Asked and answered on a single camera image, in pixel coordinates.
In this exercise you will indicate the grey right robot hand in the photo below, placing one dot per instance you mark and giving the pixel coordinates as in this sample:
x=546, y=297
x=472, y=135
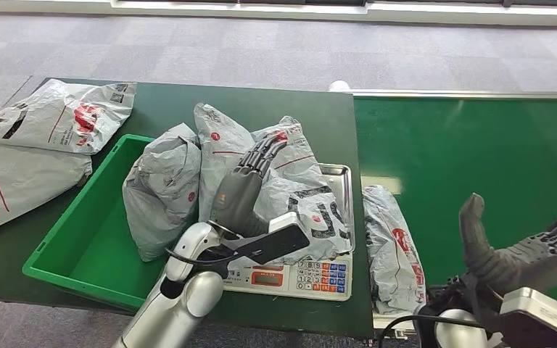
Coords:
x=523, y=264

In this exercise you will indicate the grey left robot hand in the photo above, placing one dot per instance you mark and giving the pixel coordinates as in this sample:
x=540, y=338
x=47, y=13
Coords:
x=237, y=197

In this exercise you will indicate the grey courier bag red logo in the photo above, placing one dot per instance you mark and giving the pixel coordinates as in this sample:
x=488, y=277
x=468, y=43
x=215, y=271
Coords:
x=302, y=192

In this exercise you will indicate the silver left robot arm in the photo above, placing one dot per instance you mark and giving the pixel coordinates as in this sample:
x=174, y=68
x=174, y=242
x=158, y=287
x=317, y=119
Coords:
x=182, y=298

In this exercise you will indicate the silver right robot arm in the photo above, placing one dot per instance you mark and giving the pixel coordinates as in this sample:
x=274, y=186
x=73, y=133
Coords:
x=456, y=331

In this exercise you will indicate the green conveyor belt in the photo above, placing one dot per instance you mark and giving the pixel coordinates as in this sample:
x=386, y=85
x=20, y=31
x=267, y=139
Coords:
x=451, y=153

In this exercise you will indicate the crumpled plain grey courier bag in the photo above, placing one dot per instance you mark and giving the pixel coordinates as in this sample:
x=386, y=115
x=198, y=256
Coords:
x=163, y=192

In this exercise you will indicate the white electronic weighing scale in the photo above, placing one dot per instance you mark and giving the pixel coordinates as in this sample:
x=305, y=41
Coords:
x=317, y=281

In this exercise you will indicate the narrow grey courier bag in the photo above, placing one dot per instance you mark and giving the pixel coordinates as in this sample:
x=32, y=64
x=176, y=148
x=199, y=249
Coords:
x=394, y=259

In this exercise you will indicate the white round roller cap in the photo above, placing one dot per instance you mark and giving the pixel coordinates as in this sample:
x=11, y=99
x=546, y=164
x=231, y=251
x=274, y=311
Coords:
x=339, y=86

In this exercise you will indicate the green plastic crate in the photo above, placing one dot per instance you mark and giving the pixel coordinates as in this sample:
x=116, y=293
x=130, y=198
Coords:
x=96, y=249

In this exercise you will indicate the grey courier bag black lettering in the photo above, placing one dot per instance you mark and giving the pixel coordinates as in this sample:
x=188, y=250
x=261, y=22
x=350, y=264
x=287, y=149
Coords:
x=52, y=117

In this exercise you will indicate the large grey bag red line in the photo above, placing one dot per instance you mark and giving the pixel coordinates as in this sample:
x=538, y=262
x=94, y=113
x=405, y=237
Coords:
x=19, y=177

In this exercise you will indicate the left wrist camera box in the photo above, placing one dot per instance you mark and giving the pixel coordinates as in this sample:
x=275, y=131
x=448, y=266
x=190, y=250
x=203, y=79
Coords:
x=273, y=242

